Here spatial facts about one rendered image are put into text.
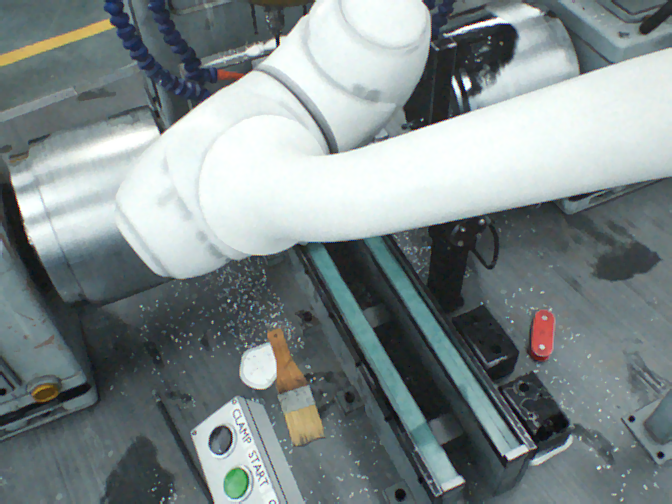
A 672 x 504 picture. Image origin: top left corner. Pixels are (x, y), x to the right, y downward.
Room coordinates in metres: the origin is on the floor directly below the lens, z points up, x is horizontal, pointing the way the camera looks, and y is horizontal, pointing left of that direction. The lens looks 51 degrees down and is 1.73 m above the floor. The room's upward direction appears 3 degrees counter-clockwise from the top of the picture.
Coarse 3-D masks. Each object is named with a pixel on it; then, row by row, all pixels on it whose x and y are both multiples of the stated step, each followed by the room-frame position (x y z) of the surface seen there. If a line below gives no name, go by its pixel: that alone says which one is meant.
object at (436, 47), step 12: (432, 48) 0.71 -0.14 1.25; (444, 48) 0.70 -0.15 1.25; (456, 48) 0.71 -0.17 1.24; (432, 60) 0.71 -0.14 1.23; (444, 60) 0.70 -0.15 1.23; (432, 72) 0.70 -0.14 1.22; (444, 72) 0.70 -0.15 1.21; (432, 84) 0.70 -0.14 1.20; (444, 84) 0.71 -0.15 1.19; (432, 96) 0.70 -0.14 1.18; (444, 96) 0.71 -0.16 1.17; (432, 108) 0.70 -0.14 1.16; (444, 108) 0.71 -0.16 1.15; (432, 120) 0.70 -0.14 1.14; (444, 120) 0.71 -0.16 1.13
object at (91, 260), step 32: (96, 128) 0.70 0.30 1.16; (128, 128) 0.69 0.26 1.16; (160, 128) 0.69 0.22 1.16; (32, 160) 0.64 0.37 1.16; (64, 160) 0.64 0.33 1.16; (96, 160) 0.64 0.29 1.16; (128, 160) 0.64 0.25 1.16; (32, 192) 0.60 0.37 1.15; (64, 192) 0.60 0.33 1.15; (96, 192) 0.60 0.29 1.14; (32, 224) 0.57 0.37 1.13; (64, 224) 0.56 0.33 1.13; (96, 224) 0.57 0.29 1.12; (64, 256) 0.54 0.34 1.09; (96, 256) 0.55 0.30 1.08; (128, 256) 0.56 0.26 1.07; (64, 288) 0.53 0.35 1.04; (96, 288) 0.53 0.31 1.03; (128, 288) 0.55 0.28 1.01
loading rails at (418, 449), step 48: (384, 240) 0.69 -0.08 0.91; (336, 288) 0.59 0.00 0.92; (384, 288) 0.62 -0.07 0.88; (336, 336) 0.54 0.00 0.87; (384, 336) 0.57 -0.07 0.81; (432, 336) 0.50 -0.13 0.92; (384, 384) 0.43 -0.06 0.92; (432, 384) 0.47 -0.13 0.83; (480, 384) 0.42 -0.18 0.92; (384, 432) 0.39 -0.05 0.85; (432, 432) 0.36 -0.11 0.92; (480, 432) 0.36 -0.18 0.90; (432, 480) 0.29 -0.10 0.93
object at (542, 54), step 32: (512, 0) 0.95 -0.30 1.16; (448, 32) 0.87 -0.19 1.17; (480, 32) 0.86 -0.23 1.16; (512, 32) 0.87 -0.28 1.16; (544, 32) 0.87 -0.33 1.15; (480, 64) 0.81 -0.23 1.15; (512, 64) 0.82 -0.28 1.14; (544, 64) 0.83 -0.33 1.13; (576, 64) 0.85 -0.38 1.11; (416, 96) 0.90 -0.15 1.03; (480, 96) 0.78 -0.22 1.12; (512, 96) 0.79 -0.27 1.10; (416, 128) 0.89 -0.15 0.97
